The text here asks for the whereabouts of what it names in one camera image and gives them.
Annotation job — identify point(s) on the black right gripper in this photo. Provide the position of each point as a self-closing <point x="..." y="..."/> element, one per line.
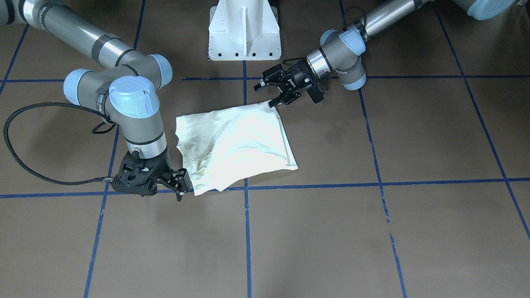
<point x="165" y="175"/>

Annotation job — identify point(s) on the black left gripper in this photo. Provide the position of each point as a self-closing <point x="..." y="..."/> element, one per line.
<point x="297" y="78"/>

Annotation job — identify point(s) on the cream cat print t-shirt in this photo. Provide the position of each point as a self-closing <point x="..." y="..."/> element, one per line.
<point x="222" y="147"/>

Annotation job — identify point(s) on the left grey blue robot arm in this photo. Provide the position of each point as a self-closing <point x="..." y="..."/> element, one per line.
<point x="339" y="52"/>

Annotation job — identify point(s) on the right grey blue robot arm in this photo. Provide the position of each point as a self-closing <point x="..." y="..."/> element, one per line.
<point x="124" y="94"/>

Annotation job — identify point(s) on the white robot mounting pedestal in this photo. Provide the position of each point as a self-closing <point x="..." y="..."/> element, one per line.
<point x="244" y="30"/>

